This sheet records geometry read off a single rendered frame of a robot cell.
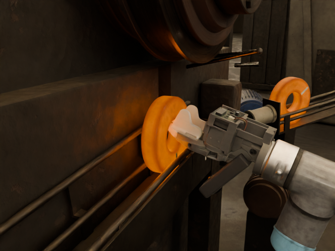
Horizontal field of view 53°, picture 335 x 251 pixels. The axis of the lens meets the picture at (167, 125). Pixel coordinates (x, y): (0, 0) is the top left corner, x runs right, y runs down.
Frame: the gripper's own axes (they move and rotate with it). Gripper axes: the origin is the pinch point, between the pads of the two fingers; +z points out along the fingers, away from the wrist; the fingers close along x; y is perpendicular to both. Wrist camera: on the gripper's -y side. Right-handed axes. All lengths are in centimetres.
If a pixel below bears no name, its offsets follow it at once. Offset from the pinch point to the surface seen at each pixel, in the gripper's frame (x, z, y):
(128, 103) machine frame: 5.9, 6.4, 3.7
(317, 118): -65, -27, -5
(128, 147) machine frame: 6.4, 4.2, -4.6
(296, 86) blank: -57, -17, 4
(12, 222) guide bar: 34.1, 3.0, -4.5
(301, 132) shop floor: -246, -24, -71
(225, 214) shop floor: -91, -6, -77
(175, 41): 5.8, 0.0, 17.4
